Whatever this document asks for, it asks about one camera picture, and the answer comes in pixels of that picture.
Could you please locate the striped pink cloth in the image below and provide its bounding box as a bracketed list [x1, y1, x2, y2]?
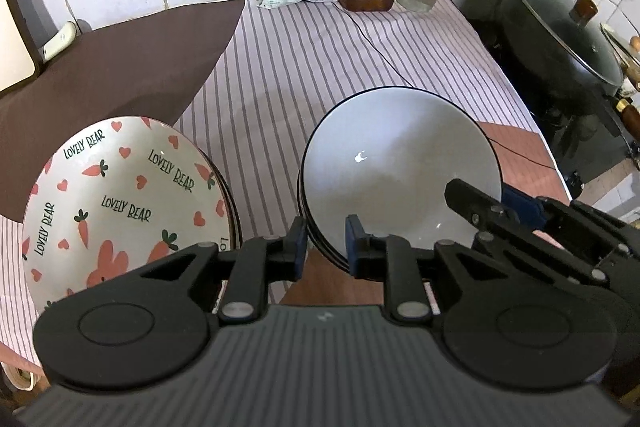
[1, 1, 540, 369]

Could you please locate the white sun print plate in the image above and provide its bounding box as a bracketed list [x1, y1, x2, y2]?
[201, 150, 243, 249]

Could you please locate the pink bunny carrot plate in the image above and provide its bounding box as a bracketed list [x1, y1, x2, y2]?
[22, 116, 231, 312]

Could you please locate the large white ribbed bowl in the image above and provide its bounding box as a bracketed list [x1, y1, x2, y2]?
[299, 87, 502, 258]

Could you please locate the brown table mat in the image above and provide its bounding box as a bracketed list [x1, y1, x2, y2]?
[1, 0, 245, 222]

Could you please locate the cream cutting board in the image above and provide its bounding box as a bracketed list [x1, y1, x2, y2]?
[0, 0, 41, 91]

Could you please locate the black wok with lid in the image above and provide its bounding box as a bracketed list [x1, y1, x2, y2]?
[459, 0, 640, 188]

